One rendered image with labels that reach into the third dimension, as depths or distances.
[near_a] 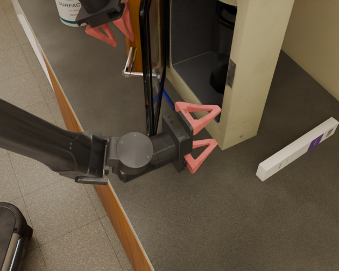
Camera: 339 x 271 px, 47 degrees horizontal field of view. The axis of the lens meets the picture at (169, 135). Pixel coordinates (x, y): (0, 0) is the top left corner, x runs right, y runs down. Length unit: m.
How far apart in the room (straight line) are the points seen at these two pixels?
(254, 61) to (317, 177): 0.36
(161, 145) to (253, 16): 0.29
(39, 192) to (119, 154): 1.58
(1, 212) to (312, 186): 1.32
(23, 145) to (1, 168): 1.78
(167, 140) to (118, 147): 0.12
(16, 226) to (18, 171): 0.53
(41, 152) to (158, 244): 0.43
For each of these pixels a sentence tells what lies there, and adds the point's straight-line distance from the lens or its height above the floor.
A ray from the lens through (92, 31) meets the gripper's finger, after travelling 0.83.
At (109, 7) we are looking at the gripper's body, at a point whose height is 1.34.
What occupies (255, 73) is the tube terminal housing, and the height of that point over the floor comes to 1.19.
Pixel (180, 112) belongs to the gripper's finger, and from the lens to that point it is 0.66.
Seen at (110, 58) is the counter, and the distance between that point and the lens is 1.29.
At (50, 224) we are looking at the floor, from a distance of 2.04.
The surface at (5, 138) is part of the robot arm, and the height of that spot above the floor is 1.40.
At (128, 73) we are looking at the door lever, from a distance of 0.84.
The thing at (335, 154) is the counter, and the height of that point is 0.94.
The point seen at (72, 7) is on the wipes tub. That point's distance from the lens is 1.40.
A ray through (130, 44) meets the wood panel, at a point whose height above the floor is 1.06.
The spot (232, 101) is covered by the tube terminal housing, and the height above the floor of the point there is 1.13.
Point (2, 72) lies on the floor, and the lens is 2.85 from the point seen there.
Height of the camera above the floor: 1.77
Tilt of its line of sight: 52 degrees down
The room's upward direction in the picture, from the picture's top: straight up
